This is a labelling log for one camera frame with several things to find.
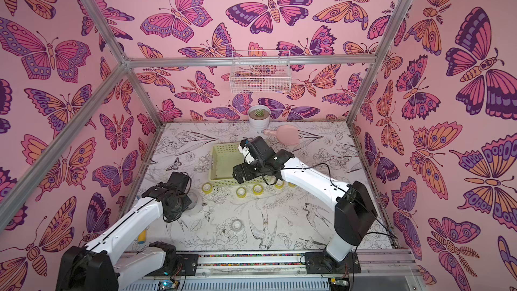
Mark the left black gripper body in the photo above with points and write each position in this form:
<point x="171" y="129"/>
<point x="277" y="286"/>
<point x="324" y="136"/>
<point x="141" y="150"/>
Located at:
<point x="184" y="202"/>

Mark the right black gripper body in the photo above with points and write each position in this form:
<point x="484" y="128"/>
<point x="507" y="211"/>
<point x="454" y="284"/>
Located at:
<point x="246" y="170"/>

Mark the large transparent tape roll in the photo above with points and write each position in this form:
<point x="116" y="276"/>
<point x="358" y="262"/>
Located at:
<point x="196" y="204"/>

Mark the pale green storage basket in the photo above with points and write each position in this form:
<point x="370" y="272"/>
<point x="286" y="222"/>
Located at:
<point x="223" y="159"/>

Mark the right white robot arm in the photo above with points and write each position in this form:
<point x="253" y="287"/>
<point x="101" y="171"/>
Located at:
<point x="353" y="208"/>

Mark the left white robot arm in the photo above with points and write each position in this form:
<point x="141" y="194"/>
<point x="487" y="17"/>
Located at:
<point x="100" y="265"/>

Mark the small clear tape roll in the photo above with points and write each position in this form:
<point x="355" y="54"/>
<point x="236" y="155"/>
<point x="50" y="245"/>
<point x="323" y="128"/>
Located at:
<point x="237" y="225"/>

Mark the pink plastic scoop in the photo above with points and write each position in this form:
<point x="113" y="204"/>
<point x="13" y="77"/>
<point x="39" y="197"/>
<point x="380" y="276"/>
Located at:
<point x="288" y="135"/>

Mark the white potted succulent plant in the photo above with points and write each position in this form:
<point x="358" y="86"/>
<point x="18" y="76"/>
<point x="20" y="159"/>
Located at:
<point x="259" y="118"/>

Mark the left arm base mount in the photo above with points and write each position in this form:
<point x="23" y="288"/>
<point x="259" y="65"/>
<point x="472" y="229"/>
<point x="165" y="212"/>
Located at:
<point x="184" y="264"/>

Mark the white wire wall basket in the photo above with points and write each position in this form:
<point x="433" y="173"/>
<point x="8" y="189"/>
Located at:
<point x="260" y="72"/>

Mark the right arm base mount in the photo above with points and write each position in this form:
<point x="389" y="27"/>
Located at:
<point x="322" y="263"/>

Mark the aluminium front rail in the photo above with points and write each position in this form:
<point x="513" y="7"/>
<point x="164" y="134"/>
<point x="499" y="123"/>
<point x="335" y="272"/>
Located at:
<point x="389" y="269"/>

